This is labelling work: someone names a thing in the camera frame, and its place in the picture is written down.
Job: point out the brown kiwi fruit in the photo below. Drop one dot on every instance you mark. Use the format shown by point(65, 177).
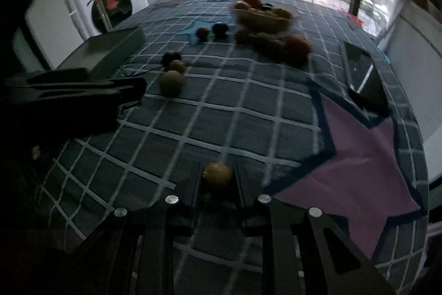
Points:
point(267, 41)

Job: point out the pale green round fruit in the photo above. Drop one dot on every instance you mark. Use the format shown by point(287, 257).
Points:
point(171, 82)

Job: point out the red windowsill object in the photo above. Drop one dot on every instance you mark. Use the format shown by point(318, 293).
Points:
point(355, 20)

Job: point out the white washing machine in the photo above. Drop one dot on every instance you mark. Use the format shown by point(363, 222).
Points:
point(112, 10)

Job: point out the checked blanket with stars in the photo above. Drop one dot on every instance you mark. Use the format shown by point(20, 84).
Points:
point(241, 108)

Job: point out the white rectangular box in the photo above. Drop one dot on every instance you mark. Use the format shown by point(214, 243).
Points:
point(100, 48)

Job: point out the black rectangular tray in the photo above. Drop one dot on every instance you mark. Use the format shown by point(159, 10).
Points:
point(366, 73)

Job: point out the brown round fruit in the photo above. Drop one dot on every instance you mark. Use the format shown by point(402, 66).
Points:
point(178, 67)

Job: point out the small red fruit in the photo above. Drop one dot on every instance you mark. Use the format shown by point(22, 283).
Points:
point(202, 33)

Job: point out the small dark round fruit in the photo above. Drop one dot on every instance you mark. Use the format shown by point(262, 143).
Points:
point(220, 29)

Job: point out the dark fruit in bowl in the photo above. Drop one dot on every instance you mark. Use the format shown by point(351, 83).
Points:
point(266, 7)

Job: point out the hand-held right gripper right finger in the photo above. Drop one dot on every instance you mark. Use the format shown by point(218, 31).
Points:
point(247, 198)

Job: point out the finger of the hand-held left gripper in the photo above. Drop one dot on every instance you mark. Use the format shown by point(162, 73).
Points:
point(58, 74)
point(103, 89)

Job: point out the dark purple plum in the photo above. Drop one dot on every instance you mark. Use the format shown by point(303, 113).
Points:
point(171, 57)

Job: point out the orange fruit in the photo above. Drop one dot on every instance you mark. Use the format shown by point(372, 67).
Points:
point(251, 0)
point(281, 13)
point(241, 5)

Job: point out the clear fruit bowl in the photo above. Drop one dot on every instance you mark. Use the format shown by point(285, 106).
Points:
point(262, 23)

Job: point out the small yellow-orange round fruit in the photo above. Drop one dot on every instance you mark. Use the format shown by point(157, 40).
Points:
point(217, 174)

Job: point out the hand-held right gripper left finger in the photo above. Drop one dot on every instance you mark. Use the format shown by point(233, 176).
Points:
point(188, 198)

